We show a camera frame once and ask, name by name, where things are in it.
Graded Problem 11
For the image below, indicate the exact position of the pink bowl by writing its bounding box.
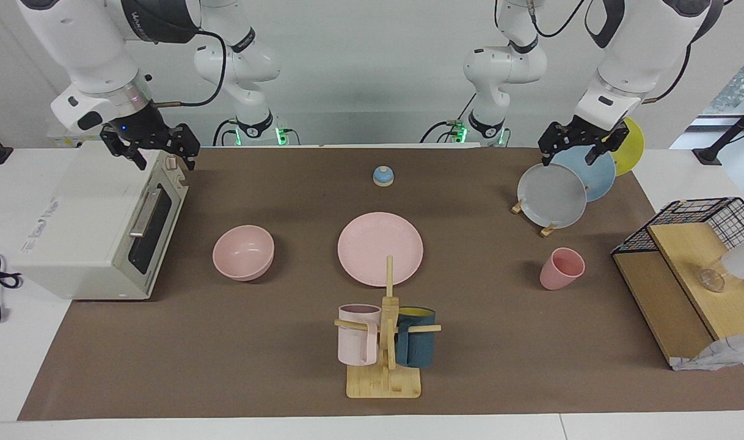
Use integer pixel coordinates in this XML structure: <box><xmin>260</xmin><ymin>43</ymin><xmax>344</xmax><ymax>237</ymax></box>
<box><xmin>212</xmin><ymin>225</ymin><xmax>275</xmax><ymax>282</ymax></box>

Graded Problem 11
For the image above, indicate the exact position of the pink handleless cup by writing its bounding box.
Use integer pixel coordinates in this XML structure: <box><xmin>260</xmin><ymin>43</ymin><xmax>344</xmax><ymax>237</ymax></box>
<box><xmin>539</xmin><ymin>247</ymin><xmax>586</xmax><ymax>290</ymax></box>

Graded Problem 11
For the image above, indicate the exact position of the light blue plate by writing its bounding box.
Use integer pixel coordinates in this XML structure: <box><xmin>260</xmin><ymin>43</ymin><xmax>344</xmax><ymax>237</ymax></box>
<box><xmin>552</xmin><ymin>145</ymin><xmax>617</xmax><ymax>203</ymax></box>

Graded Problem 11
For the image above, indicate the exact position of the grey plate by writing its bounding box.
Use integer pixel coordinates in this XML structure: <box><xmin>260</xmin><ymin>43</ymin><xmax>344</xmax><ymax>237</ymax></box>
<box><xmin>517</xmin><ymin>163</ymin><xmax>588</xmax><ymax>229</ymax></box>

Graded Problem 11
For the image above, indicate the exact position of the yellow plate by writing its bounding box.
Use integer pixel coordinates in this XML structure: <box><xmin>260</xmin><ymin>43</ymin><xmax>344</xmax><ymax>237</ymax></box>
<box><xmin>609</xmin><ymin>116</ymin><xmax>645</xmax><ymax>177</ymax></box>

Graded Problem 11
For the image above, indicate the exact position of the wooden plate rack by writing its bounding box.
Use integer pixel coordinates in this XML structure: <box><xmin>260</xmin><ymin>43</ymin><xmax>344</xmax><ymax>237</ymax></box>
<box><xmin>511</xmin><ymin>199</ymin><xmax>558</xmax><ymax>238</ymax></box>

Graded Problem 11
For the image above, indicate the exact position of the white box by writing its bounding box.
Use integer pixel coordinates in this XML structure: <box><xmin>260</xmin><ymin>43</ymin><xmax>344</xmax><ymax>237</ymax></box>
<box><xmin>46</xmin><ymin>125</ymin><xmax>113</xmax><ymax>149</ymax></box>

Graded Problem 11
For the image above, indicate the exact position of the cream toaster oven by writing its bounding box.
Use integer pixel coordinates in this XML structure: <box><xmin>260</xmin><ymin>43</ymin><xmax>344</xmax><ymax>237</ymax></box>
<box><xmin>12</xmin><ymin>141</ymin><xmax>189</xmax><ymax>301</ymax></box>

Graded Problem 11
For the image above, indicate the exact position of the black stand with pole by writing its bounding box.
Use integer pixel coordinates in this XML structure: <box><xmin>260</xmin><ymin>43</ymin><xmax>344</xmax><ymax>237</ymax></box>
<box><xmin>693</xmin><ymin>98</ymin><xmax>744</xmax><ymax>166</ymax></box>

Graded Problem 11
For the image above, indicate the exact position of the wooden two-tier shelf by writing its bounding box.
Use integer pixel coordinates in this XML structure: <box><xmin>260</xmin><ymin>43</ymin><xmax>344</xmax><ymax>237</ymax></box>
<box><xmin>613</xmin><ymin>222</ymin><xmax>744</xmax><ymax>369</ymax></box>

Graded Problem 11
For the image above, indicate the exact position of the small clear glass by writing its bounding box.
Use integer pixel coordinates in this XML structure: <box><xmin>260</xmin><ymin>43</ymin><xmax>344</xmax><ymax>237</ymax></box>
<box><xmin>698</xmin><ymin>268</ymin><xmax>727</xmax><ymax>293</ymax></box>

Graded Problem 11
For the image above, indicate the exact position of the pink plate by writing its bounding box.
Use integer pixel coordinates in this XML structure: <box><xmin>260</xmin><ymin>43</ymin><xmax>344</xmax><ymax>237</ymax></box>
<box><xmin>338</xmin><ymin>212</ymin><xmax>424</xmax><ymax>287</ymax></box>

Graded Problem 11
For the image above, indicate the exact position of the brown table mat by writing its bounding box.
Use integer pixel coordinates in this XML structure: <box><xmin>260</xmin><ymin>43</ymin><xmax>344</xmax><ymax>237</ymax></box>
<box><xmin>18</xmin><ymin>147</ymin><xmax>744</xmax><ymax>421</ymax></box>

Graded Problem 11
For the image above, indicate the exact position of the dark blue mug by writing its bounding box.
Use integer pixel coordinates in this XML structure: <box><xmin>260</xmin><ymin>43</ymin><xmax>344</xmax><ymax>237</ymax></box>
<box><xmin>395</xmin><ymin>306</ymin><xmax>437</xmax><ymax>369</ymax></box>

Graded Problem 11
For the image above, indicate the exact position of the white patterned cloth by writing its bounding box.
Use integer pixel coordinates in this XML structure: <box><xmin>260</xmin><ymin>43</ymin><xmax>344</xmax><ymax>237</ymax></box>
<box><xmin>671</xmin><ymin>332</ymin><xmax>744</xmax><ymax>372</ymax></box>

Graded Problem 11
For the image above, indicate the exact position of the pale pink mug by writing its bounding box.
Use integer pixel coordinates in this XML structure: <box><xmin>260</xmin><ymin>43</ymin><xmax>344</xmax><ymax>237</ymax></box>
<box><xmin>338</xmin><ymin>304</ymin><xmax>383</xmax><ymax>367</ymax></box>

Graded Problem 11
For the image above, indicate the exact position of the wooden mug tree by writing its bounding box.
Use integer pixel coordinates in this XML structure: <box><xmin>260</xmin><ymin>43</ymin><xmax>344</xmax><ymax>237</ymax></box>
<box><xmin>334</xmin><ymin>255</ymin><xmax>442</xmax><ymax>399</ymax></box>

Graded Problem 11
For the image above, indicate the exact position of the black base cable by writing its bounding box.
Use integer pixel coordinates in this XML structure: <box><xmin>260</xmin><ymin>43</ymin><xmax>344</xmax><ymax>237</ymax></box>
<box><xmin>421</xmin><ymin>92</ymin><xmax>478</xmax><ymax>145</ymax></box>
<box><xmin>213</xmin><ymin>119</ymin><xmax>239</xmax><ymax>147</ymax></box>

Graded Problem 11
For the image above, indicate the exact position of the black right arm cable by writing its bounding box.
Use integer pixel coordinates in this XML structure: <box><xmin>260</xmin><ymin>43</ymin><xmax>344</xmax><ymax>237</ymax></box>
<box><xmin>152</xmin><ymin>29</ymin><xmax>227</xmax><ymax>109</ymax></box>

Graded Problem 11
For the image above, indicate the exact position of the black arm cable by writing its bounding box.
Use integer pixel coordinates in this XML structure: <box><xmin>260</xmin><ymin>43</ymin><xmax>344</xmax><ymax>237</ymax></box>
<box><xmin>152</xmin><ymin>29</ymin><xmax>227</xmax><ymax>109</ymax></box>
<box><xmin>494</xmin><ymin>0</ymin><xmax>694</xmax><ymax>105</ymax></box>

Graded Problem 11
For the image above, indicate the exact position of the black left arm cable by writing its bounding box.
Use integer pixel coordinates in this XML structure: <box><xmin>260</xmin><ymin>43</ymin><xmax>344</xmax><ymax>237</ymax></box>
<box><xmin>494</xmin><ymin>0</ymin><xmax>694</xmax><ymax>105</ymax></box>

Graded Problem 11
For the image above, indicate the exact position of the black wire basket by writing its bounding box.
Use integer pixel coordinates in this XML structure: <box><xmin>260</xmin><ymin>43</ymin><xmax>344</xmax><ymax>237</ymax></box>
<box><xmin>611</xmin><ymin>197</ymin><xmax>744</xmax><ymax>293</ymax></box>

